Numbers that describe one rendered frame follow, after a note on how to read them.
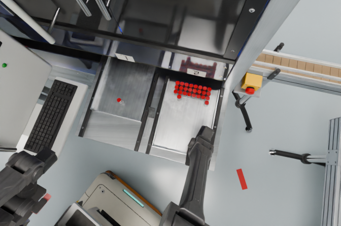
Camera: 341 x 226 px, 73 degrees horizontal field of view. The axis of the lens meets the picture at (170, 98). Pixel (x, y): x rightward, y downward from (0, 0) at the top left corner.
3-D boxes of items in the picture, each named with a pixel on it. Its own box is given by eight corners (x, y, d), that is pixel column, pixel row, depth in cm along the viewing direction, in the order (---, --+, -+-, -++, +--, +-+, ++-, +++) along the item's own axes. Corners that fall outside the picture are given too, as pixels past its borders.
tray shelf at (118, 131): (105, 50, 126) (104, 48, 125) (232, 76, 119) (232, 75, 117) (75, 135, 115) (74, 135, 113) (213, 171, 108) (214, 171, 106)
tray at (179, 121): (168, 81, 118) (168, 78, 115) (218, 91, 115) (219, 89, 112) (152, 146, 110) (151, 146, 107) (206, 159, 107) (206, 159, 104)
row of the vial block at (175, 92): (174, 91, 116) (173, 88, 112) (209, 98, 114) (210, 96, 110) (173, 95, 116) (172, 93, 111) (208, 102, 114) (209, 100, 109)
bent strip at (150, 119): (150, 109, 115) (148, 106, 109) (156, 110, 114) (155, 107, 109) (142, 136, 111) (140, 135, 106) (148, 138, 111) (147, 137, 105)
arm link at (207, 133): (189, 144, 81) (210, 157, 80) (204, 117, 85) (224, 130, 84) (182, 149, 92) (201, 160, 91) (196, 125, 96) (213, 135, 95)
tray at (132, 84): (112, 50, 124) (110, 47, 121) (159, 60, 121) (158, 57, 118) (92, 110, 116) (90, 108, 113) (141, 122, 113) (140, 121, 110)
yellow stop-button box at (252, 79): (242, 74, 109) (247, 68, 102) (258, 77, 108) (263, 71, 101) (240, 89, 107) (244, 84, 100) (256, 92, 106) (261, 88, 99)
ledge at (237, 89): (238, 67, 120) (238, 66, 118) (263, 72, 119) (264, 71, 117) (233, 92, 117) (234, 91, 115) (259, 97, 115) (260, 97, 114)
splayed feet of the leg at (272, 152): (269, 146, 192) (275, 145, 178) (331, 161, 186) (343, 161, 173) (267, 156, 190) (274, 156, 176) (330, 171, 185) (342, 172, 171)
